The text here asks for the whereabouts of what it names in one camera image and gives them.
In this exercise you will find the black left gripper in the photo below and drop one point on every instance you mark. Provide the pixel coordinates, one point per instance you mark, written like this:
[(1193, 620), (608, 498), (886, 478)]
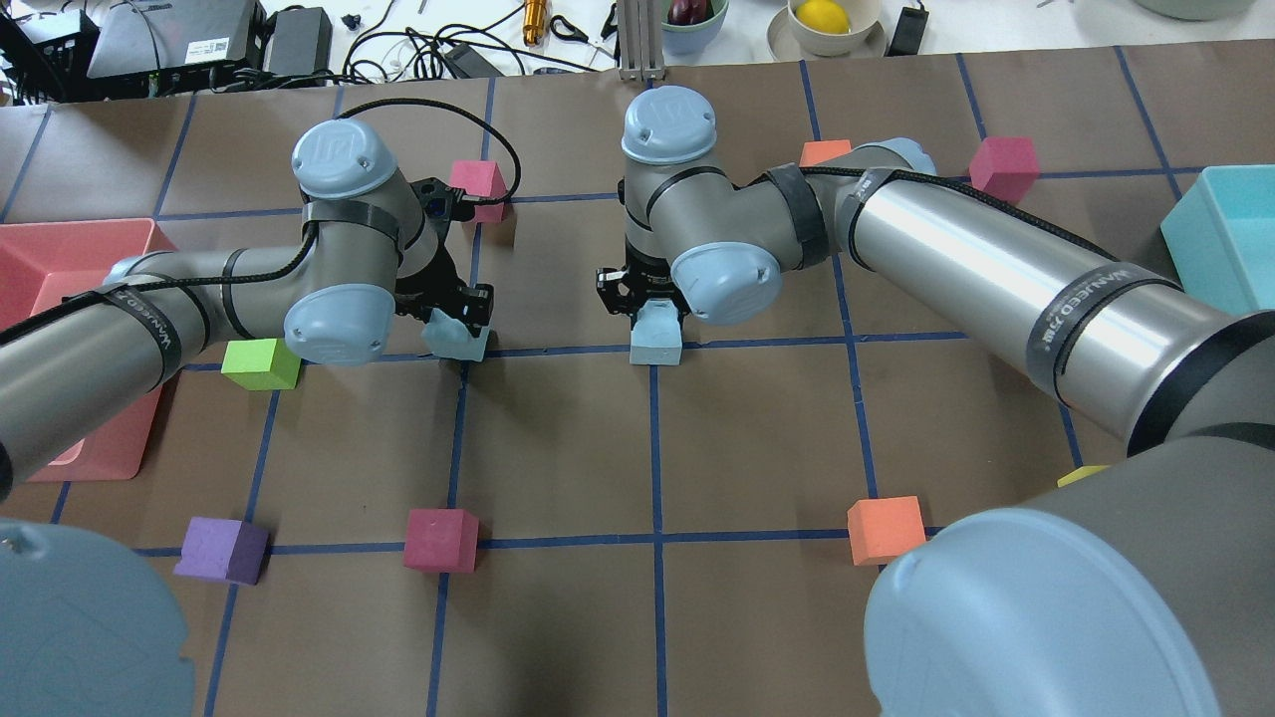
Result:
[(434, 280)]

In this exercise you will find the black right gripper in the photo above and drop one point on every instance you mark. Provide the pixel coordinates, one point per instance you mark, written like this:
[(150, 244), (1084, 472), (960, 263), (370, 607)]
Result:
[(644, 280)]

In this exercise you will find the light blue foam block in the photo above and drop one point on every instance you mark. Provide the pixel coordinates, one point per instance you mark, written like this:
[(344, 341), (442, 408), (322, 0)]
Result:
[(657, 334), (449, 338)]

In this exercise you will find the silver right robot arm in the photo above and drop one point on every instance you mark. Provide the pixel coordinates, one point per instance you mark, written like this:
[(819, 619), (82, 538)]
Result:
[(1143, 590)]

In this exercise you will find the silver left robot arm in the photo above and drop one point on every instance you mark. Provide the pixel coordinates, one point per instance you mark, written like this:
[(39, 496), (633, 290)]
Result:
[(89, 627)]

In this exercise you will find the pink foam block left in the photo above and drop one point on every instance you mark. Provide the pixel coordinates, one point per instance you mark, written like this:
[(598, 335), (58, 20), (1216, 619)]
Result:
[(481, 179)]

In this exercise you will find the pink foam block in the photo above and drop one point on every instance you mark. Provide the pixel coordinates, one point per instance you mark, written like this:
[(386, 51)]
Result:
[(481, 179), (1005, 167), (441, 541)]

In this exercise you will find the green foam block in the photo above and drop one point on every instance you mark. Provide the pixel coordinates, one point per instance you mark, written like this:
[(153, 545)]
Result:
[(261, 365)]

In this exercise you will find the orange foam block left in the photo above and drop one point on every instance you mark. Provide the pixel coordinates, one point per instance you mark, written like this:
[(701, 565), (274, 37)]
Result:
[(816, 152)]

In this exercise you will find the orange foam block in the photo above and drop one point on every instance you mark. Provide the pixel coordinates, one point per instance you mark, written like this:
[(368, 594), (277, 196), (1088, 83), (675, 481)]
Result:
[(816, 152), (882, 529)]

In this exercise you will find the pink foam block right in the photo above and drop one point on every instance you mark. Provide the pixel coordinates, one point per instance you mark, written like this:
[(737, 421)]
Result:
[(441, 541)]

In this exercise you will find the light blue fruit bowl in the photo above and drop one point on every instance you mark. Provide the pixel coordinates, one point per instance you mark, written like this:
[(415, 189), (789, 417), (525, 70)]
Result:
[(690, 26)]

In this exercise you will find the black power adapter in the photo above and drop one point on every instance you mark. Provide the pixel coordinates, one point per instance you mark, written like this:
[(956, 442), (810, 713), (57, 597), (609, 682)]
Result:
[(299, 42)]

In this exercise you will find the orange screwdriver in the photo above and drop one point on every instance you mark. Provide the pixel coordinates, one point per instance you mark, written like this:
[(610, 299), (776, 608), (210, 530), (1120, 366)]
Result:
[(535, 22)]

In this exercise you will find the beige bowl with lemon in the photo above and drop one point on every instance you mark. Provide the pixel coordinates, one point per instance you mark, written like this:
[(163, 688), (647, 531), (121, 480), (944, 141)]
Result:
[(824, 29)]

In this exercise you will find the purple foam block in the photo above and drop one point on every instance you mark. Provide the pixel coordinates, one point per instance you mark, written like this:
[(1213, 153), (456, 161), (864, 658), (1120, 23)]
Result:
[(222, 551)]

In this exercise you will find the orange foam block right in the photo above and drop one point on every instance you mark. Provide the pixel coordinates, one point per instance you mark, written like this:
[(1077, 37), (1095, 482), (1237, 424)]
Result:
[(882, 529)]

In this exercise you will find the pink foam block far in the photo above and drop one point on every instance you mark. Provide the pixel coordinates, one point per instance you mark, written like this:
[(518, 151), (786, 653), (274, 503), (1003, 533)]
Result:
[(1005, 167)]

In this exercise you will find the pink plastic tray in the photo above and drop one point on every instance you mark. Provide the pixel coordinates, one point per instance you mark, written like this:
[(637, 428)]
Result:
[(44, 263)]

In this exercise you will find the yellow foam block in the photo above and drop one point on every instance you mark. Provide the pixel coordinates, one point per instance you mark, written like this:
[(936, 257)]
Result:
[(1079, 473)]

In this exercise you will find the teal plastic tray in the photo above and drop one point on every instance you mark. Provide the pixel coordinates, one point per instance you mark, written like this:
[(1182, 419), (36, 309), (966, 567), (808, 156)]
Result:
[(1220, 236)]

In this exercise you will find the aluminium frame post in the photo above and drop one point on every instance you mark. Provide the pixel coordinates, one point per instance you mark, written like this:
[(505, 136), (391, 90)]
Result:
[(640, 27)]

